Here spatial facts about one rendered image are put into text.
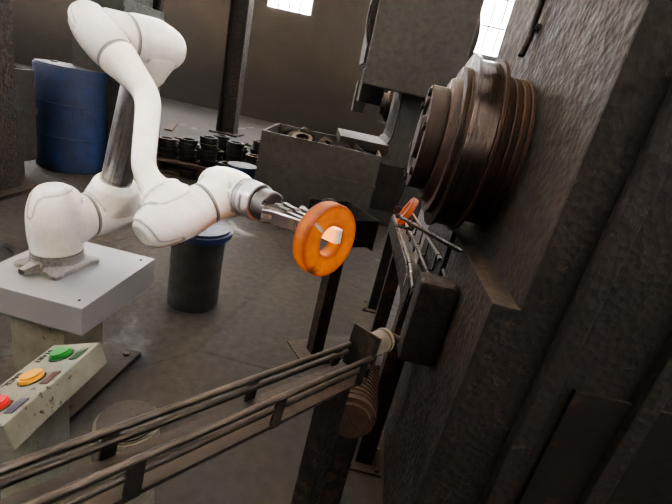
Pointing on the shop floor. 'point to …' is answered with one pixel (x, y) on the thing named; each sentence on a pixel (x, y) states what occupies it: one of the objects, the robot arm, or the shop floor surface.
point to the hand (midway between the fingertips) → (326, 231)
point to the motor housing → (362, 401)
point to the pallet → (200, 155)
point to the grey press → (407, 80)
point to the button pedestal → (44, 409)
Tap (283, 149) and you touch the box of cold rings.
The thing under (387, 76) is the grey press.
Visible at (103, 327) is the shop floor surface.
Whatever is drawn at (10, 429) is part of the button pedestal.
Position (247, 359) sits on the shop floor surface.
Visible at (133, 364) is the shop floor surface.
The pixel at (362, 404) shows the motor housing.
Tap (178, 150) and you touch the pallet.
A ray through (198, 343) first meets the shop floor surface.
